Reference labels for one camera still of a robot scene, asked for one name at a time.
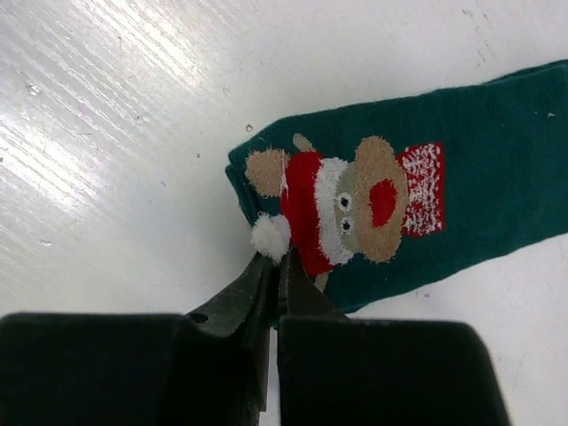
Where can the dark green reindeer sock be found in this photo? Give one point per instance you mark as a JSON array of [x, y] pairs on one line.
[[384, 197]]

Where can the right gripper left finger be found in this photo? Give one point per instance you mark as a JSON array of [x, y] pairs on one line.
[[206, 367]]

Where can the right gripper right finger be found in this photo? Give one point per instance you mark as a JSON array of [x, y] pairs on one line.
[[334, 370]]

